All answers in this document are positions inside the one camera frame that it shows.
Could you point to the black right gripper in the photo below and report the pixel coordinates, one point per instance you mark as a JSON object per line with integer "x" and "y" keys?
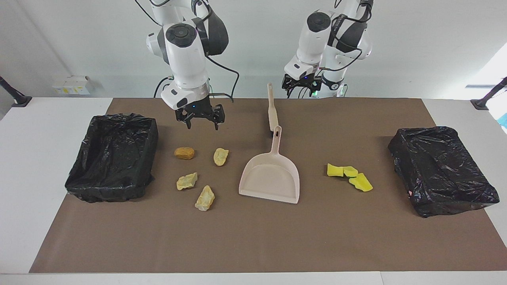
{"x": 199, "y": 109}

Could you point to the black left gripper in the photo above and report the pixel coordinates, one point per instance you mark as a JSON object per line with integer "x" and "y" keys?
{"x": 303, "y": 81}

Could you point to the beige hand brush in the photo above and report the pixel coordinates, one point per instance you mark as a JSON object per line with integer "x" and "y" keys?
{"x": 272, "y": 114}

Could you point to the pale beige foam chunk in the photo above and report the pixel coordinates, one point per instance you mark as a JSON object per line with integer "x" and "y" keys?
{"x": 204, "y": 198}
{"x": 186, "y": 181}
{"x": 220, "y": 156}

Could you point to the yellow sponge piece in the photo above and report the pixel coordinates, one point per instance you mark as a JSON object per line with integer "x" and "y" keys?
{"x": 361, "y": 183}
{"x": 334, "y": 170}
{"x": 350, "y": 171}

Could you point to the beige plastic dustpan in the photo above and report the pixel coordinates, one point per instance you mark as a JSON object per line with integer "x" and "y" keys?
{"x": 269, "y": 178}

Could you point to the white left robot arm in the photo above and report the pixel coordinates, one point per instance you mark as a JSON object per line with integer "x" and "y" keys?
{"x": 311, "y": 43}

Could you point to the black bag lined bin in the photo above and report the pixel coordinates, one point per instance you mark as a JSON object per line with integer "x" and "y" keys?
{"x": 439, "y": 170}
{"x": 115, "y": 158}

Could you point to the orange brown foam chunk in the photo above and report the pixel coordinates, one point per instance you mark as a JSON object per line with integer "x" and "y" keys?
{"x": 184, "y": 153}

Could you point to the brown table mat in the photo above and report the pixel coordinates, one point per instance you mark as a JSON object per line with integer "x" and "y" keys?
{"x": 253, "y": 237}

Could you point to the light blue object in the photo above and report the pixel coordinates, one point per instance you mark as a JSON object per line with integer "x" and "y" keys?
{"x": 504, "y": 120}

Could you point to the white wall power box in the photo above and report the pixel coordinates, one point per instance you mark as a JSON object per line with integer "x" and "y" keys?
{"x": 71, "y": 84}

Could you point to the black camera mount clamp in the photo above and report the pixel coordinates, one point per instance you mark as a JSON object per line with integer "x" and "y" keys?
{"x": 485, "y": 101}
{"x": 16, "y": 97}

